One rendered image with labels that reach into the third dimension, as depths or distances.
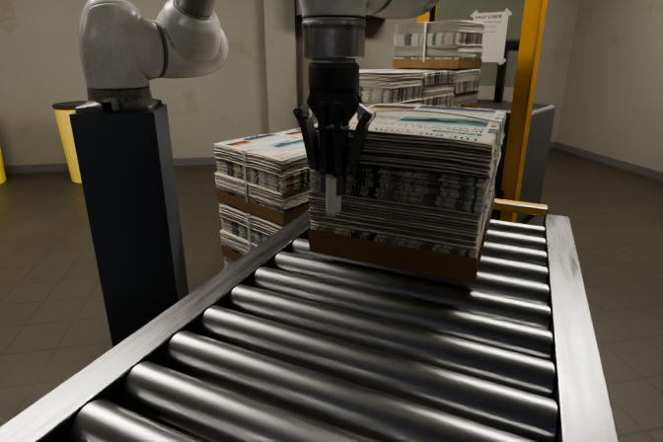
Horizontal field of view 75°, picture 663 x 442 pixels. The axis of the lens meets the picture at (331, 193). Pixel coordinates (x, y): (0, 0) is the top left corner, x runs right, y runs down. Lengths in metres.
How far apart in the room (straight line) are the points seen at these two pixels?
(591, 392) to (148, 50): 1.15
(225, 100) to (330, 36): 4.11
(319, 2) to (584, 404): 0.56
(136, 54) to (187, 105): 3.49
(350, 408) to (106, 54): 1.01
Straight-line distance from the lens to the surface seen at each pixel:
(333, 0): 0.61
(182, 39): 1.29
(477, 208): 0.67
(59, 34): 4.95
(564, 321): 0.69
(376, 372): 0.55
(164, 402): 0.55
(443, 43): 2.31
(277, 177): 1.39
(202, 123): 4.74
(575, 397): 0.57
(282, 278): 0.72
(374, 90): 1.80
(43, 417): 0.56
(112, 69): 1.24
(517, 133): 2.74
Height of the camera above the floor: 1.15
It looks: 18 degrees down
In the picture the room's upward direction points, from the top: straight up
